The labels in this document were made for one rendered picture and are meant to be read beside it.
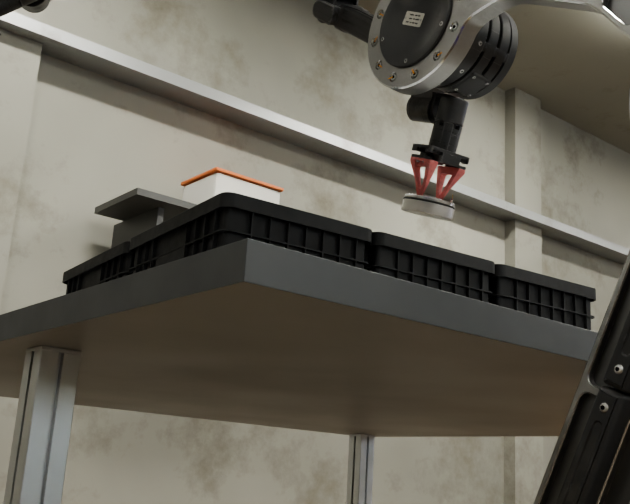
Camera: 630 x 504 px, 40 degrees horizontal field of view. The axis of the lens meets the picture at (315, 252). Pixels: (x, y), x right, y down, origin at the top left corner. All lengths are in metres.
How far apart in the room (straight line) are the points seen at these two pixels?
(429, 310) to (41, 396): 0.60
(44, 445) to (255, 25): 4.05
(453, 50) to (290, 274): 0.51
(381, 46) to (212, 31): 3.64
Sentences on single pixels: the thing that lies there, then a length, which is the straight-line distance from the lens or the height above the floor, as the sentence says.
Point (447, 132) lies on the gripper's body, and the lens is 1.71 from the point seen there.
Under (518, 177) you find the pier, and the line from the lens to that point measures 6.31.
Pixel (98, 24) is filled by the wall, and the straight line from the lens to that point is 4.54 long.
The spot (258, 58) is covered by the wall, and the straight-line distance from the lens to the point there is 5.02.
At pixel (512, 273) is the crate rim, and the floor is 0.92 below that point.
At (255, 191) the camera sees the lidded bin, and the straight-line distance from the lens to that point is 4.14.
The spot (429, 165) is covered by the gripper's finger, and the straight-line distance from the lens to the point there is 1.68.
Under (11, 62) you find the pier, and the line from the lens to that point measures 4.16.
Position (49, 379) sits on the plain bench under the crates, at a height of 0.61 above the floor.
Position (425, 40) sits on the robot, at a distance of 1.22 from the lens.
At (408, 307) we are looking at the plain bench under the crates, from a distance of 0.87.
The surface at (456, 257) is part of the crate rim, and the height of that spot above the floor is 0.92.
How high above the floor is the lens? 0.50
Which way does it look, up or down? 15 degrees up
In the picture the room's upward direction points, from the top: 4 degrees clockwise
